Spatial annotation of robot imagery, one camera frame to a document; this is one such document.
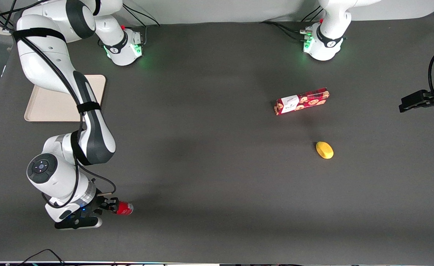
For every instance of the red coke bottle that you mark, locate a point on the red coke bottle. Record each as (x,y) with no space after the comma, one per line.
(125,209)

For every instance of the beige plastic tray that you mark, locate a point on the beige plastic tray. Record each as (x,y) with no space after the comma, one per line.
(50,107)

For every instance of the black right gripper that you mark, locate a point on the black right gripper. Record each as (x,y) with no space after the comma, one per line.
(99,202)

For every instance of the yellow lemon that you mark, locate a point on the yellow lemon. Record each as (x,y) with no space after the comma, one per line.
(325,150)

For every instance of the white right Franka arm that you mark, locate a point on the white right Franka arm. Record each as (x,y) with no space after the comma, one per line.
(47,62)

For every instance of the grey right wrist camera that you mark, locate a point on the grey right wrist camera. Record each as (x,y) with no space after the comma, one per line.
(84,223)

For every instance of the red cookie box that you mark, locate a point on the red cookie box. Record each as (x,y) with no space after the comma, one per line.
(305,100)

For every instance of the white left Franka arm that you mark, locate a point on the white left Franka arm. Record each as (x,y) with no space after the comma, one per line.
(328,33)

